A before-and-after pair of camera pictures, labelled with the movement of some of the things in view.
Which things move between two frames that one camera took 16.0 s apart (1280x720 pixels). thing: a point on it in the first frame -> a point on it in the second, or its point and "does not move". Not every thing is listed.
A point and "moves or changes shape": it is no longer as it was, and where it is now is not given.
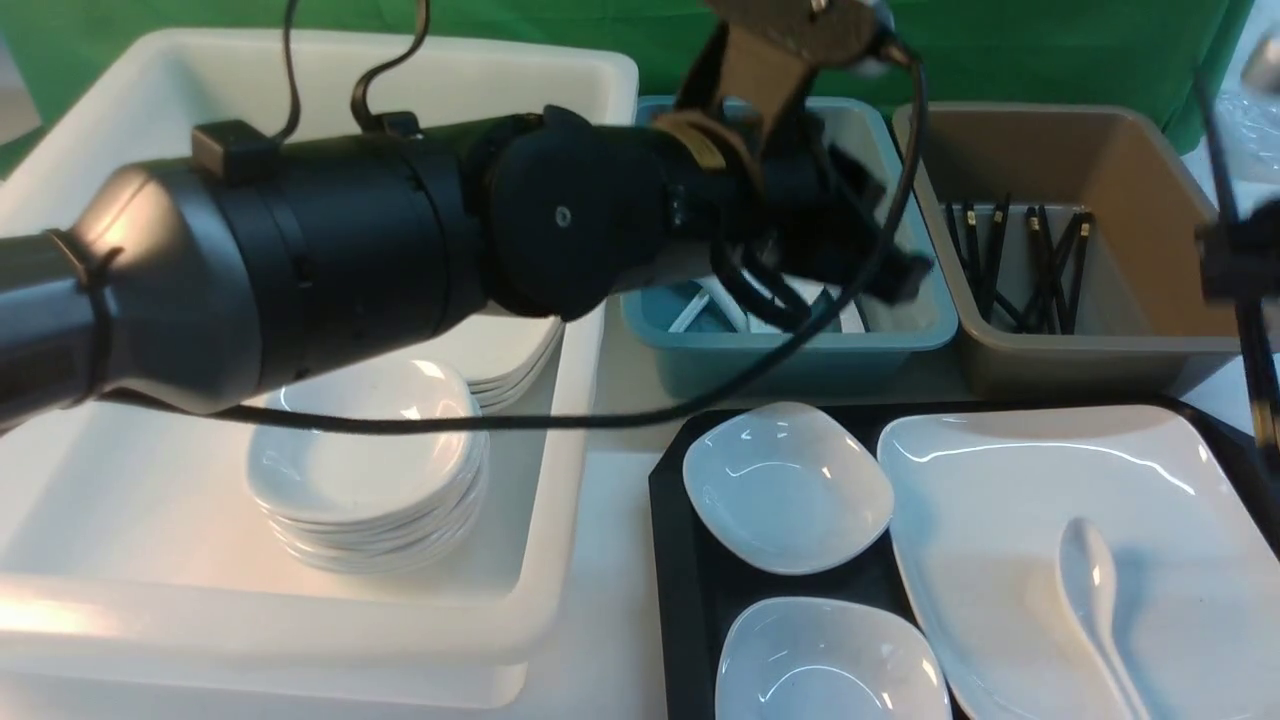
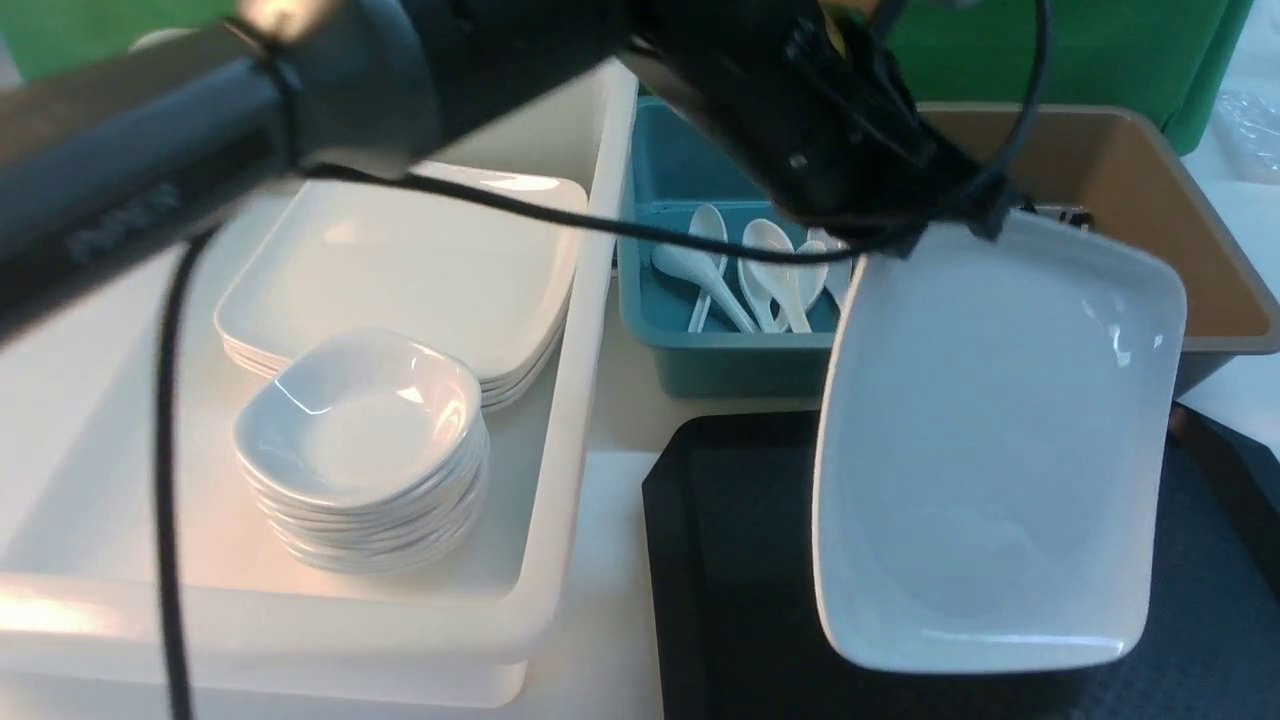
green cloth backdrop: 1185,54 does not move
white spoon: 1087,575 moves or changes shape
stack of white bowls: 363,501 does not move
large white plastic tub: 138,575 does not move
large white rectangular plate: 976,502 -> 995,448
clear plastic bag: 1249,126 does not move
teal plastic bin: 678,335 does not move
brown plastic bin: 1140,332 does not move
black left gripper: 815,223 -> 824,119
